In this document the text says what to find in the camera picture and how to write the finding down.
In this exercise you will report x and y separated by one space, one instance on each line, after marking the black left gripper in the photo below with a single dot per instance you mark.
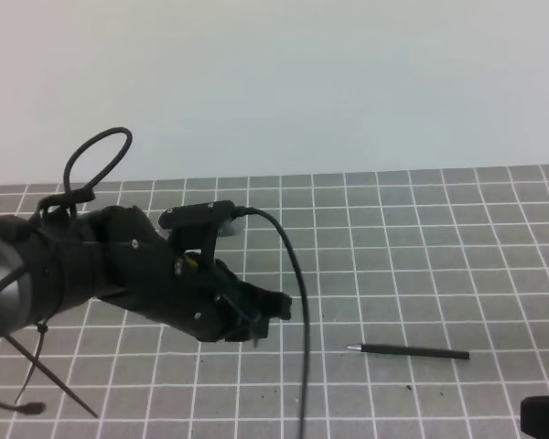
116 255

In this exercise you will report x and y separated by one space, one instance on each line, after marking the black pen cap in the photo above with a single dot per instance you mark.
244 321

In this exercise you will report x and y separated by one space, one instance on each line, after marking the grey grid tablecloth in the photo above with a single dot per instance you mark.
435 258

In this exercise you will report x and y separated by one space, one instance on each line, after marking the black pen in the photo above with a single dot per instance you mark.
437 353

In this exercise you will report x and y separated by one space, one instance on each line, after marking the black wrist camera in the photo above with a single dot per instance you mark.
219 213

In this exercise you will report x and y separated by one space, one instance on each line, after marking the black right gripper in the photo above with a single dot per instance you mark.
534 417

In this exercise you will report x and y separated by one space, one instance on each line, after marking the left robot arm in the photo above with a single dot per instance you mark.
34 269

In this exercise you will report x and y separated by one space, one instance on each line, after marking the black zip tie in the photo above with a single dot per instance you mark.
37 408

